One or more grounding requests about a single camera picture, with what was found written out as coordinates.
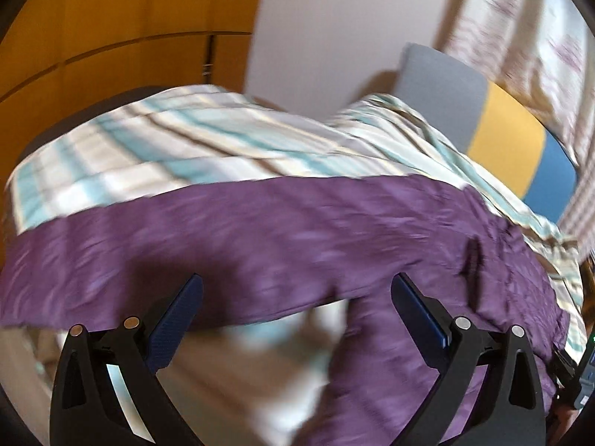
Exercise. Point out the patterned beige curtain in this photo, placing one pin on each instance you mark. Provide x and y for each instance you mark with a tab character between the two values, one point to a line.
520	32

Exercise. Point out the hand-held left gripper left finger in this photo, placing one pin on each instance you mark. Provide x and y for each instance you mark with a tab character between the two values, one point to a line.
179	306

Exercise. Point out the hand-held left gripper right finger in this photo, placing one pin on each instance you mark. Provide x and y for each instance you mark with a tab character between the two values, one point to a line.
418	309

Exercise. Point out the wooden wardrobe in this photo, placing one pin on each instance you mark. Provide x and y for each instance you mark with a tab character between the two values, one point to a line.
116	18

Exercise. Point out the purple quilted jacket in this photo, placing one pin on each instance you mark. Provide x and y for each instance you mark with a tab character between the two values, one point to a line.
279	241

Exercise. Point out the striped duvet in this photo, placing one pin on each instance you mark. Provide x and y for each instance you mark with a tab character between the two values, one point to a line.
186	139

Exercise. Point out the grey yellow blue headboard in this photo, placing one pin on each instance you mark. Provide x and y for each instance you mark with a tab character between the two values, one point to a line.
502	139

